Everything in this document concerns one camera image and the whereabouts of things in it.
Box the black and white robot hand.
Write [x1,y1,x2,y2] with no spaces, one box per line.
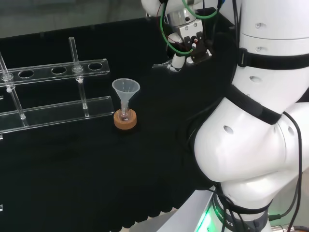
[168,20,213,73]

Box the clear glass weighing funnel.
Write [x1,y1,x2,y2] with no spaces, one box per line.
[152,61,175,71]

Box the clear plastic funnel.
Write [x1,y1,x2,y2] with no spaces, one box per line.
[111,78,141,114]

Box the small glass round-bottom flask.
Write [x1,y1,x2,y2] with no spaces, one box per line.
[119,101,133,122]

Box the clear acrylic funnel stand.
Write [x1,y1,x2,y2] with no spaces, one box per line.
[0,36,115,141]

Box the black bench cloth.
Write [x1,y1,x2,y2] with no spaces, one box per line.
[0,7,242,230]

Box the brown cork ring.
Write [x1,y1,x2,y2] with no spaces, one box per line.
[113,108,138,131]

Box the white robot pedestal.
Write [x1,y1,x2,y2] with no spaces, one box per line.
[154,186,218,232]

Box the black cable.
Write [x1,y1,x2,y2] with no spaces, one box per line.
[267,110,304,221]

